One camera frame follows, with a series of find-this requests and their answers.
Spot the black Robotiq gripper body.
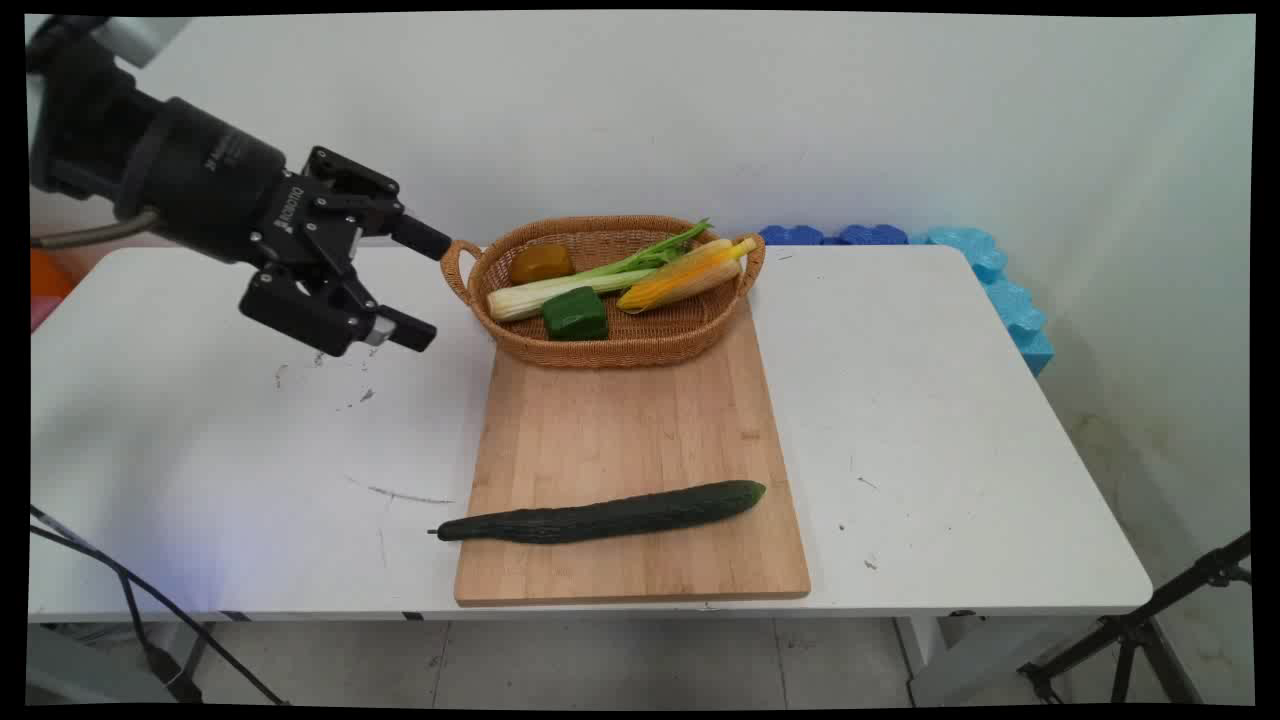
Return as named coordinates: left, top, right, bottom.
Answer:
left=115, top=97, right=357, bottom=269

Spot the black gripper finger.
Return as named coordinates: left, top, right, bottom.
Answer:
left=305, top=147, right=453, bottom=262
left=240, top=268, right=438, bottom=358

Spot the dark green cucumber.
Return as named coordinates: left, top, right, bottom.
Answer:
left=427, top=480, right=768, bottom=546

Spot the brown yellow toy pepper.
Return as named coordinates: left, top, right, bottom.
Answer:
left=509, top=243, right=576, bottom=286

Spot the orange box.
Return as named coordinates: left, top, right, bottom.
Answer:
left=30, top=248, right=79, bottom=301

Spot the toy celery stalk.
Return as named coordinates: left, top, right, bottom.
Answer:
left=487, top=219, right=713, bottom=323

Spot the green toy pepper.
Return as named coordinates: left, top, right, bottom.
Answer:
left=541, top=287, right=610, bottom=342

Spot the woven wicker basket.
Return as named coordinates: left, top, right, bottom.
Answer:
left=440, top=215, right=767, bottom=369

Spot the yellow toy corn cob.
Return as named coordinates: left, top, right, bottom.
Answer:
left=616, top=237, right=758, bottom=315

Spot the wooden cutting board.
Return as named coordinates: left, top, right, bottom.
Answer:
left=454, top=300, right=812, bottom=608

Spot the light blue foam mat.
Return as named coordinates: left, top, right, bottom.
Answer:
left=908, top=227, right=1009, bottom=285
left=983, top=278, right=1056, bottom=378

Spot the white table leg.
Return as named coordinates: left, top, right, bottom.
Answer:
left=895, top=612, right=1011, bottom=706

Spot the black tripod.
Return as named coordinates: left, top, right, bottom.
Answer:
left=1017, top=530, right=1253, bottom=706

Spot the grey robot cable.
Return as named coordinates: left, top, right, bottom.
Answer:
left=30, top=208, right=161, bottom=250

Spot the thin black cable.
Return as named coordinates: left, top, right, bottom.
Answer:
left=30, top=524, right=288, bottom=706

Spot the black cable with plug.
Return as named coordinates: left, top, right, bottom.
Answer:
left=30, top=505, right=206, bottom=704

